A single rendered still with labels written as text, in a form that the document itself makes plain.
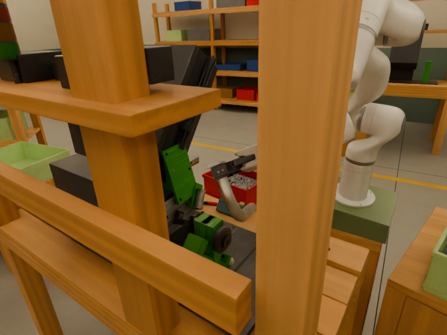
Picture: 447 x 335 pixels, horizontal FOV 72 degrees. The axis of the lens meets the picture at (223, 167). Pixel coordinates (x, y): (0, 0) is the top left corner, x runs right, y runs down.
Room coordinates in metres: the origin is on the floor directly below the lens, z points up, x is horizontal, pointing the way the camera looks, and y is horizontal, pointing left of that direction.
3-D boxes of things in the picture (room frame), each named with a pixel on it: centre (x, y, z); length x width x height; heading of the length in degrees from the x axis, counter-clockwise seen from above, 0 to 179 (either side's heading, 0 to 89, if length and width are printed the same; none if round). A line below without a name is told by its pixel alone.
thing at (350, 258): (1.27, 0.12, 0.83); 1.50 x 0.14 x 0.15; 54
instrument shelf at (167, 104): (0.84, 0.44, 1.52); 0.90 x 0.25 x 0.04; 54
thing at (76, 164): (1.00, 0.45, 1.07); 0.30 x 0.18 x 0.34; 54
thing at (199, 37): (6.94, 0.02, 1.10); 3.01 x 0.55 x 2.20; 59
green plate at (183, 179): (1.05, 0.19, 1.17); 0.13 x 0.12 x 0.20; 54
